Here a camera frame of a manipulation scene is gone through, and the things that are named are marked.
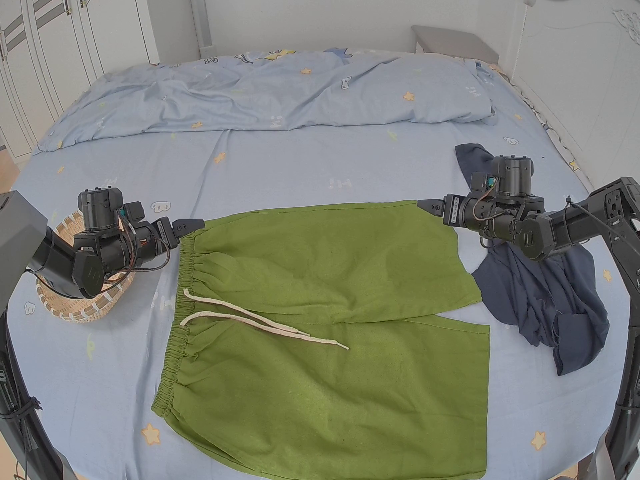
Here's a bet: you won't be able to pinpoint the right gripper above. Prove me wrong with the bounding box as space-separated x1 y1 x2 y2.
442 194 496 239

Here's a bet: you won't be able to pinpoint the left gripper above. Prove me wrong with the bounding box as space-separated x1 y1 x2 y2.
131 217 180 269

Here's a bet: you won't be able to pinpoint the green shorts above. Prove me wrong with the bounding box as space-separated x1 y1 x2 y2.
151 199 490 480

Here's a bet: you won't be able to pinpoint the round woven basket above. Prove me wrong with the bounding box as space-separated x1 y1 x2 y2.
34 210 136 324

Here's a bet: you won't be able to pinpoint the dark blue garment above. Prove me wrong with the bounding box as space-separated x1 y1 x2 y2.
454 143 611 376

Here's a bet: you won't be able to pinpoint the bed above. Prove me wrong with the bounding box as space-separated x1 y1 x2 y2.
0 0 640 480

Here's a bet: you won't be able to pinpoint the grey bedside table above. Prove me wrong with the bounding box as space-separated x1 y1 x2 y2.
411 25 500 64

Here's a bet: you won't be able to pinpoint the pale blue quilt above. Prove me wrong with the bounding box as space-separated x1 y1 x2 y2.
34 48 497 155

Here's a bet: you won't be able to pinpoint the white wardrobe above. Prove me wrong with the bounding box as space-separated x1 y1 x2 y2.
0 0 161 161

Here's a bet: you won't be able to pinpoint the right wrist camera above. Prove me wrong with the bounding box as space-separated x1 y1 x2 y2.
470 170 496 194

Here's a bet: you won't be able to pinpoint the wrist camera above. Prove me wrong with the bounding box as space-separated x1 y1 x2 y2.
120 202 147 226
470 170 496 194

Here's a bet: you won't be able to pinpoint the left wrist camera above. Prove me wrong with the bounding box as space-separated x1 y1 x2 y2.
120 202 147 226

